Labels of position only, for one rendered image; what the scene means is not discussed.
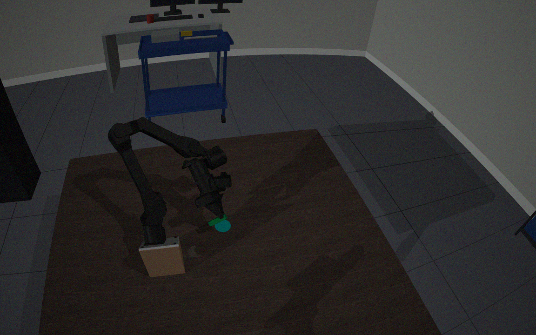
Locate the green rectangular post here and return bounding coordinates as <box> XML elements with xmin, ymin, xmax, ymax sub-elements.
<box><xmin>208</xmin><ymin>214</ymin><xmax>227</xmax><ymax>227</ymax></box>

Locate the cyan circle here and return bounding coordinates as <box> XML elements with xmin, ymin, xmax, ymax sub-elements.
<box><xmin>215</xmin><ymin>220</ymin><xmax>231</xmax><ymax>232</ymax></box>

